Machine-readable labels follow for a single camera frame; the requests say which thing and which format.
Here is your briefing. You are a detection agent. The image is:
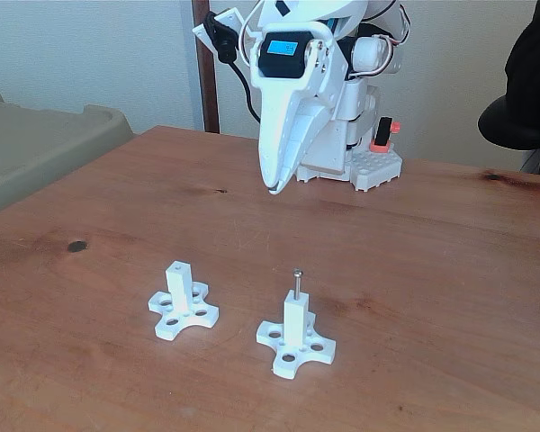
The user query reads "beige plastic bin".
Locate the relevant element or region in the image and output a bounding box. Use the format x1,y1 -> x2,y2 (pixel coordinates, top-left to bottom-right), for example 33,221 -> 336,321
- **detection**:
0,88 -> 136,221

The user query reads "white red servo cable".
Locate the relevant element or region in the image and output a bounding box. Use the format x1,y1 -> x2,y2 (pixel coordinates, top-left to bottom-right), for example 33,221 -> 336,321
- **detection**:
373,2 -> 411,76
237,0 -> 265,55

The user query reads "black camera cable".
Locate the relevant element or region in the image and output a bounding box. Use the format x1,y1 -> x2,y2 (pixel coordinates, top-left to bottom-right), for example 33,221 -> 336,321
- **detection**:
227,60 -> 265,125

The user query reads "black camera on white bracket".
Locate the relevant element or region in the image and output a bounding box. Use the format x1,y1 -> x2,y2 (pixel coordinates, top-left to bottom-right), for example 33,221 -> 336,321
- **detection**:
192,7 -> 253,64

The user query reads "white printed post stand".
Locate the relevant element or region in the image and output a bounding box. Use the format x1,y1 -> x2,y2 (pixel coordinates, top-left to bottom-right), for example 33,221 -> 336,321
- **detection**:
147,260 -> 221,342
255,290 -> 338,379

